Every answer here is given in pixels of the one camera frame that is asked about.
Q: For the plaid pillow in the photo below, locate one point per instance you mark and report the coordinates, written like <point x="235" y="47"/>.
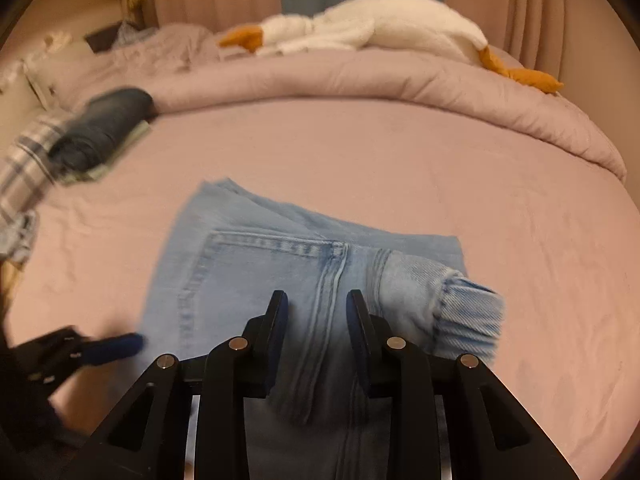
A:
<point x="25" y="160"/>

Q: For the light blue denim pants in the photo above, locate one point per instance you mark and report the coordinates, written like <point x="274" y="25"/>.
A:
<point x="260" y="260"/>

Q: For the beige pillow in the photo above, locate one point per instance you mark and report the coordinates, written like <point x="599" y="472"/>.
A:
<point x="47" y="77"/>

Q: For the blue and white printed cloth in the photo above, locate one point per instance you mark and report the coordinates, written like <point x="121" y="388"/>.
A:
<point x="17" y="237"/>

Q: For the folded pale green cloth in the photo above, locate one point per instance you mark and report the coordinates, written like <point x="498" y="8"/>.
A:
<point x="139" y="134"/>

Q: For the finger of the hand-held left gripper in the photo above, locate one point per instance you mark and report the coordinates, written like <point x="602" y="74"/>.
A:
<point x="117" y="347"/>

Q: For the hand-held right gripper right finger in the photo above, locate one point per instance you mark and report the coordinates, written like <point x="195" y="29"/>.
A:
<point x="357" y="325"/>

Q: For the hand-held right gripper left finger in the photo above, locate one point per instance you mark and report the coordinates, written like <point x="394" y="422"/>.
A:
<point x="277" y="320"/>

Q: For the white goose plush toy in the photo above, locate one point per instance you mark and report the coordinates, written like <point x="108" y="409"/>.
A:
<point x="390" y="25"/>

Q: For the dark clothing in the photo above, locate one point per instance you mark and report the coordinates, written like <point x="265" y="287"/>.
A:
<point x="102" y="37"/>

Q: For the pink quilted comforter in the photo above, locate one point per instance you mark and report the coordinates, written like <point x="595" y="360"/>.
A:
<point x="350" y="80"/>

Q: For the cream headboard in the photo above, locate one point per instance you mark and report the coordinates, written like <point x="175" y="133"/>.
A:
<point x="17" y="105"/>

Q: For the small white plush toy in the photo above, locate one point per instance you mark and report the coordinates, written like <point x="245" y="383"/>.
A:
<point x="57" y="41"/>

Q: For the folded dark denim jeans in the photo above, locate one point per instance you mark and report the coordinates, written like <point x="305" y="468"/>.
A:
<point x="105" y="120"/>

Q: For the blue patterned cloth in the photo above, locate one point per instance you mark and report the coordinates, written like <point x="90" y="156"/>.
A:
<point x="135" y="35"/>

